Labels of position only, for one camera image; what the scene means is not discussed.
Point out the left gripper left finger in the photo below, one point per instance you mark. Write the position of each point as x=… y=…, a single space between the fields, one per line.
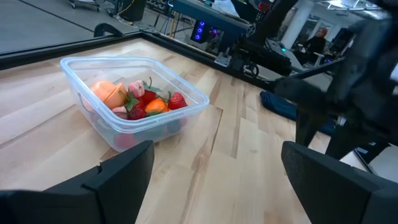
x=93 y=193

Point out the black frame clamp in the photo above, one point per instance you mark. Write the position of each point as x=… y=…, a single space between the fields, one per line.
x=105 y=28

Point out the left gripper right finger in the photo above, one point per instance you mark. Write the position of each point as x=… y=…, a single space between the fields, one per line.
x=335 y=193

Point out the person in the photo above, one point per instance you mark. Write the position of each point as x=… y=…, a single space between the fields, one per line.
x=315 y=46

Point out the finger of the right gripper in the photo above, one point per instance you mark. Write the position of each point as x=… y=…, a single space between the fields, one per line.
x=345 y=143
x=306 y=127

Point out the computer tower with purple lights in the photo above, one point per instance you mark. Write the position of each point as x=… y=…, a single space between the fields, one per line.
x=203 y=31

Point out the dark folded cloth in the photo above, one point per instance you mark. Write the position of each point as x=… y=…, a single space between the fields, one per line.
x=280 y=105

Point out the silver bracket plate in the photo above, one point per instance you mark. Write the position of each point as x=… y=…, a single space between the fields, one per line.
x=223 y=59

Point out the clear plastic tupperware container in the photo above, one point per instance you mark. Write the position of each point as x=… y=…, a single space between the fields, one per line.
x=174 y=123

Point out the white pillar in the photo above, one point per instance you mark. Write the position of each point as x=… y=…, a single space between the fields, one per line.
x=297 y=25

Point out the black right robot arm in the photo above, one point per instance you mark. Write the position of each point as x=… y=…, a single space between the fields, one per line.
x=273 y=21

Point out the black speaker box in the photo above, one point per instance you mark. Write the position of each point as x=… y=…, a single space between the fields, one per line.
x=132 y=9

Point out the red toy strawberry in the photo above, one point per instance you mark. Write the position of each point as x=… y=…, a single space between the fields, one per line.
x=148 y=96
x=177 y=101

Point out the orange toy carrot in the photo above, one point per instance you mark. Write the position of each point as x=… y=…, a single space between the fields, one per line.
x=156 y=106

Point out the black aluminium table frame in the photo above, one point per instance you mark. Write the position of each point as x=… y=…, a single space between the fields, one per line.
x=46 y=53

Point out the orange toy peach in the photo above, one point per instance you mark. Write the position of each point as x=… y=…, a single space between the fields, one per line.
x=109 y=93

